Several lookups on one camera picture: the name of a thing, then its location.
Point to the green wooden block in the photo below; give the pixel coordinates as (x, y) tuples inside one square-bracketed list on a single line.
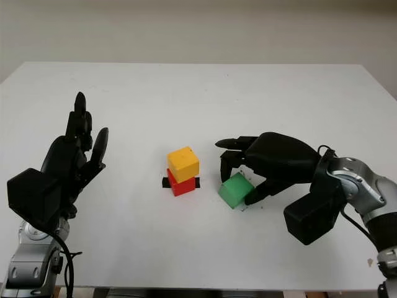
[(234, 189)]

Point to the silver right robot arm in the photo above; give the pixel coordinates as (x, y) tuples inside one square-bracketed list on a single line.
[(369, 192)]

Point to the black tape mark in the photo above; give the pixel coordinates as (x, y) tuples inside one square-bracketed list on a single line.
[(165, 183)]

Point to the yellow wooden block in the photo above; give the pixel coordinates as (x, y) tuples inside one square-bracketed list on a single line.
[(183, 159)]

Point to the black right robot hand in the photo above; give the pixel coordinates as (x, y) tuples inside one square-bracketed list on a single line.
[(285, 158)]

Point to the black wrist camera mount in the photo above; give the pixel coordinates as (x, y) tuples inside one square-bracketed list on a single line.
[(313, 214), (34, 195)]

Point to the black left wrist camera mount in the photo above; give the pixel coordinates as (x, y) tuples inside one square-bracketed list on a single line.
[(34, 195)]

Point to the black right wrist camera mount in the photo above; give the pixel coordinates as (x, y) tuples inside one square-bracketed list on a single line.
[(313, 214)]

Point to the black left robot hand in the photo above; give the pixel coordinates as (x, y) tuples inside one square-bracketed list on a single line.
[(60, 155)]

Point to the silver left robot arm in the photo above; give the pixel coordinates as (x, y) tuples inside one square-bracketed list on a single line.
[(28, 264)]

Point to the grey robot torso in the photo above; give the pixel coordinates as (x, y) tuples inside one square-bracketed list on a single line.
[(186, 293)]

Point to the red wooden block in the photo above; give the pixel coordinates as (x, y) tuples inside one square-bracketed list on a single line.
[(184, 187)]

